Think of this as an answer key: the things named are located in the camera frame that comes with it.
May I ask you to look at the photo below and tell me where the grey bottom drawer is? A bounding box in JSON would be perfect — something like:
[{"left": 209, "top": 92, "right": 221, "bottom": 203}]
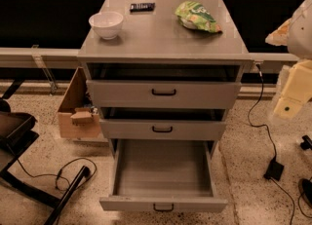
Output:
[{"left": 100, "top": 139, "right": 227, "bottom": 212}]

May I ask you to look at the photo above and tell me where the grey drawer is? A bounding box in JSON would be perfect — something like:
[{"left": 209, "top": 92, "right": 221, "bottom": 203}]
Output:
[
  {"left": 100, "top": 139, "right": 227, "bottom": 212},
  {"left": 87, "top": 63, "right": 241, "bottom": 109},
  {"left": 100, "top": 107, "right": 226, "bottom": 140}
]

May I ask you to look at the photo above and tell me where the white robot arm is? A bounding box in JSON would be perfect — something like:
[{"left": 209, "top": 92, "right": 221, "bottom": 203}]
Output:
[{"left": 265, "top": 0, "right": 312, "bottom": 120}]

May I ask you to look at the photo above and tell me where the grey drawer cabinet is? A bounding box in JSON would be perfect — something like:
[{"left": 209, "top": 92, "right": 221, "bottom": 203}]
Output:
[{"left": 77, "top": 0, "right": 254, "bottom": 159}]

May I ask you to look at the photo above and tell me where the grey middle drawer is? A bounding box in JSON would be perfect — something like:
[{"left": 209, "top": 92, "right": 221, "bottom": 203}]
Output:
[{"left": 100, "top": 107, "right": 226, "bottom": 140}]

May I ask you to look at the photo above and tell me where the grey top drawer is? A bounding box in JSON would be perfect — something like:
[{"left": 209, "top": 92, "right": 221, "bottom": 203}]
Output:
[{"left": 87, "top": 63, "right": 241, "bottom": 109}]

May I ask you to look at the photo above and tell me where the black power adapter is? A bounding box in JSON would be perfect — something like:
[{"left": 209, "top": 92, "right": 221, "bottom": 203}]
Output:
[{"left": 264, "top": 160, "right": 284, "bottom": 181}]

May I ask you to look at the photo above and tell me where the black stand base right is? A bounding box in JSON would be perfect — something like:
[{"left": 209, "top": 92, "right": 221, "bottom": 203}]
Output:
[{"left": 298, "top": 135, "right": 312, "bottom": 207}]

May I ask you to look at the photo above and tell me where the green chip bag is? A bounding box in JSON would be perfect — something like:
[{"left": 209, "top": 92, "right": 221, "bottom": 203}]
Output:
[{"left": 175, "top": 1, "right": 221, "bottom": 33}]

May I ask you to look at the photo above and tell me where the white bowl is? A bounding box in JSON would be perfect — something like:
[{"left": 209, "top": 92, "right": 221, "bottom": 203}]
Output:
[{"left": 89, "top": 11, "right": 124, "bottom": 40}]

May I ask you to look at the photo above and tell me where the cardboard box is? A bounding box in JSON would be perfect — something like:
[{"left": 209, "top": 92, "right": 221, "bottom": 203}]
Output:
[{"left": 58, "top": 67, "right": 100, "bottom": 138}]

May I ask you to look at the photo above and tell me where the black chair base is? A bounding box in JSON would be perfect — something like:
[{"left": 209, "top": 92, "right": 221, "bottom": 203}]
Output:
[{"left": 0, "top": 78, "right": 92, "bottom": 225}]

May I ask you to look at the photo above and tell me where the black adapter cable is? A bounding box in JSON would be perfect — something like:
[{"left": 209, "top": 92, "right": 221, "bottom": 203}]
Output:
[{"left": 247, "top": 62, "right": 296, "bottom": 225}]

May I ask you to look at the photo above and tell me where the black floor cable left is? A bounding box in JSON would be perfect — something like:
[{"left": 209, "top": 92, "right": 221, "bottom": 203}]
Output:
[{"left": 16, "top": 156, "right": 98, "bottom": 192}]

